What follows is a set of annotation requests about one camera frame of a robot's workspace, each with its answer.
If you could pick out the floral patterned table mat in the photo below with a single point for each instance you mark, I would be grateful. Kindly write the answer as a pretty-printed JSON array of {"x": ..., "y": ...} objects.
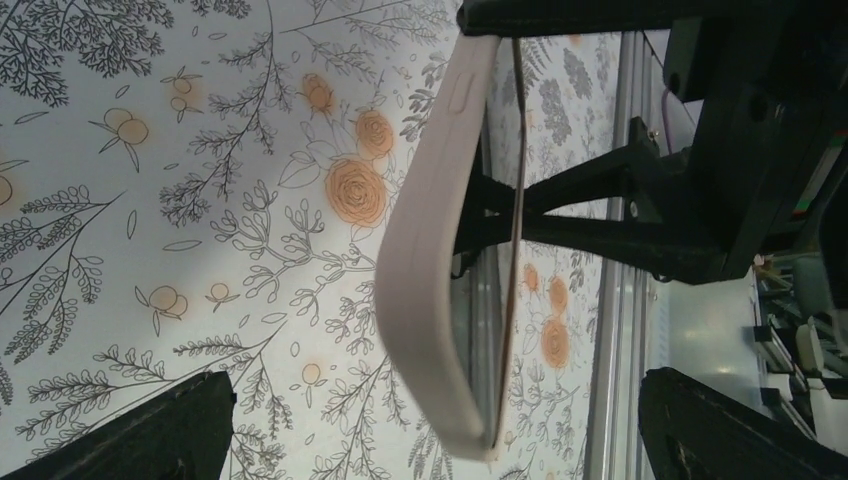
[{"x": 204, "y": 185}]

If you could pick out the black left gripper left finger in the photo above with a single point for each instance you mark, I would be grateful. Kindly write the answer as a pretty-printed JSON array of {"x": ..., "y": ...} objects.
[{"x": 182, "y": 433}]

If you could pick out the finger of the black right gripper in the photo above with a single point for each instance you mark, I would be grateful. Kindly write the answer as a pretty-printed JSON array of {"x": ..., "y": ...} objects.
[{"x": 679, "y": 253}]

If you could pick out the beige phone case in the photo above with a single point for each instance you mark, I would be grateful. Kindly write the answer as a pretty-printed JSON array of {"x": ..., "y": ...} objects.
[{"x": 412, "y": 279}]

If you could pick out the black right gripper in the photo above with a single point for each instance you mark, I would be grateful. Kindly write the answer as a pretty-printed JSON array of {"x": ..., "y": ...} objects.
[{"x": 769, "y": 151}]

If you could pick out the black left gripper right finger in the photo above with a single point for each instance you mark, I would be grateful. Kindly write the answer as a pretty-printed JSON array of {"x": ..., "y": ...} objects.
[{"x": 691, "y": 431}]

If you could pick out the aluminium front rail frame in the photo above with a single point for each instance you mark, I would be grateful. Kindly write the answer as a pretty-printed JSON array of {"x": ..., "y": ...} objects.
[{"x": 613, "y": 448}]

